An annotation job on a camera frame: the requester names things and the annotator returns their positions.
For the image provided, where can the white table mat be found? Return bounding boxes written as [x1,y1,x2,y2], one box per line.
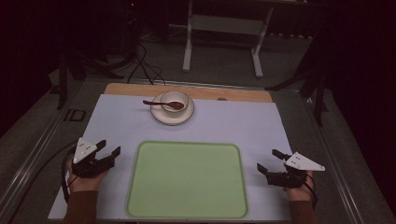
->
[48,93,293,222]

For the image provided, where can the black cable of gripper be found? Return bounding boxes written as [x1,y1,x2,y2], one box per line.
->
[292,167,319,209]
[8,141,78,224]

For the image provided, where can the person's left hand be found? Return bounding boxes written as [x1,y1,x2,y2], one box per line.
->
[66,158,108,194]

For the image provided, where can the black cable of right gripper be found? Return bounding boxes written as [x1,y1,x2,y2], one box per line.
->
[292,167,319,209]

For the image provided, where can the black tripod stand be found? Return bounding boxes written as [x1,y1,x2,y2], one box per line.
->
[49,43,125,110]
[264,36,330,127]

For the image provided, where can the white ceramic saucer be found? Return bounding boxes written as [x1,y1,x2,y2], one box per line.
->
[149,92,195,127]

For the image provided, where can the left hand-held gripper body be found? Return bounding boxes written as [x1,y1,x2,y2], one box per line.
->
[71,137,115,179]

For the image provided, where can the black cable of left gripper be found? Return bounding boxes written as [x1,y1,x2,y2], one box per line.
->
[8,141,78,224]

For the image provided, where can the wooden table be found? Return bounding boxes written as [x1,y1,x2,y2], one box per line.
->
[104,82,274,104]

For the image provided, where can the person's right hand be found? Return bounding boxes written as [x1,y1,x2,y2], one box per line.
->
[283,170,316,203]

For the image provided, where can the white bowl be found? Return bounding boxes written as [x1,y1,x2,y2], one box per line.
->
[159,91,191,114]

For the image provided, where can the white metal stand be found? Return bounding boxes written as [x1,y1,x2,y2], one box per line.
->
[182,0,275,78]

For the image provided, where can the brown wooden spoon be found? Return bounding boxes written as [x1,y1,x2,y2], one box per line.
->
[142,99,185,111]

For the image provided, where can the black floor cables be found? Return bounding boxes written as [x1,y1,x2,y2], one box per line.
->
[126,43,166,86]

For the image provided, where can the green tray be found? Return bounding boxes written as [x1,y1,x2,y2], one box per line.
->
[125,140,249,220]

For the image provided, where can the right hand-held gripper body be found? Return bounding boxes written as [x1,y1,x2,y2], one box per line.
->
[266,151,326,189]

